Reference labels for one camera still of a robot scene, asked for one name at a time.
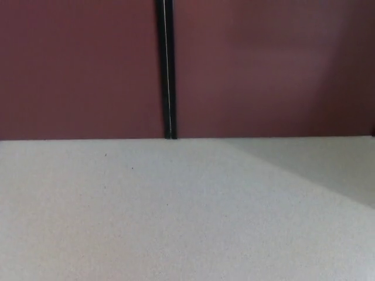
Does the black door edge strip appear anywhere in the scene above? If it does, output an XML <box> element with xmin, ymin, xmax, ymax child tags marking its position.
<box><xmin>155</xmin><ymin>0</ymin><xmax>179</xmax><ymax>141</ymax></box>

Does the maroon door leaf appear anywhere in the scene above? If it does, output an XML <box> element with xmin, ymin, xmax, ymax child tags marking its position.
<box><xmin>0</xmin><ymin>0</ymin><xmax>165</xmax><ymax>141</ymax></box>
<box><xmin>172</xmin><ymin>0</ymin><xmax>375</xmax><ymax>139</ymax></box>

